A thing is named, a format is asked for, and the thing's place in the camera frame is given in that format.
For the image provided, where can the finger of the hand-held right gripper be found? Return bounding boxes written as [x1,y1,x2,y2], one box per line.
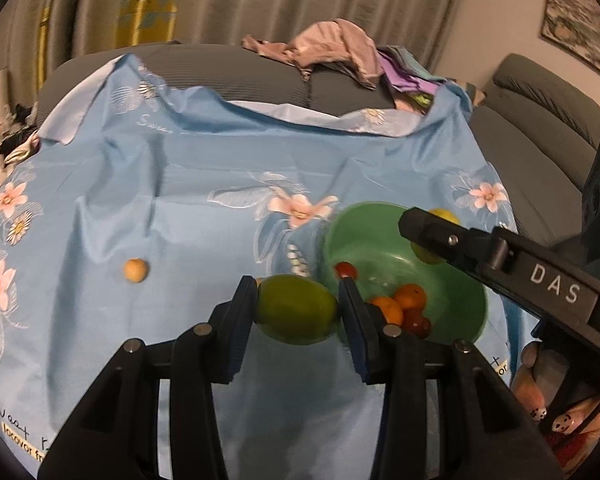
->
[398,207,507,283]

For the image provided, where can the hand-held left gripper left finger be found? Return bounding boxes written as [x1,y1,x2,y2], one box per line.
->
[37,275,259,480]

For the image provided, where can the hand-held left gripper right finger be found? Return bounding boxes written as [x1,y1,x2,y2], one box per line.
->
[337,276,567,480]

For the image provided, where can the yellow-green plum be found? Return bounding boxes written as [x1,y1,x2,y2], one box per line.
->
[411,208,462,267]

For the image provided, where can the dark orange tangerine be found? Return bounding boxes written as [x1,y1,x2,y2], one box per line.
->
[369,296,404,326]

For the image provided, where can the green mango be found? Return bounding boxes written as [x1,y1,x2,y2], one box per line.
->
[254,274,340,346]

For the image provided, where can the orange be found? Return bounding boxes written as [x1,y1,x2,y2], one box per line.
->
[394,283,427,311]

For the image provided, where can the green plastic bowl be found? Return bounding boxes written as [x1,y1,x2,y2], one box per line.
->
[322,201,490,346]

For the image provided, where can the small yellow loquat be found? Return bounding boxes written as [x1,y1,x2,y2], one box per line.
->
[124,258,149,284]

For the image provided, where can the person's right hand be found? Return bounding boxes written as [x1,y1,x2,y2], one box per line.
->
[510,342,600,463]

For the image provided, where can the grey sofa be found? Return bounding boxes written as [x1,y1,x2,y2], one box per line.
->
[34,40,600,248]

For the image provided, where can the purple cloth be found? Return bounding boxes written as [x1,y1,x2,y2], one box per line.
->
[377,45,456,98]

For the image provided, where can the blue floral cloth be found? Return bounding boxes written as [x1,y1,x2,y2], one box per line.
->
[0,52,536,480]

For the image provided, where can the pink garment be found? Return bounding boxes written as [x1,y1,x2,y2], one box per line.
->
[242,19,383,91]

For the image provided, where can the pile of black-white clothing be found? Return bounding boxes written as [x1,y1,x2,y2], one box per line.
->
[0,102,43,201]

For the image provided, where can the framed wall picture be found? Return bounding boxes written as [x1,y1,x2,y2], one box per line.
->
[540,0,600,86]

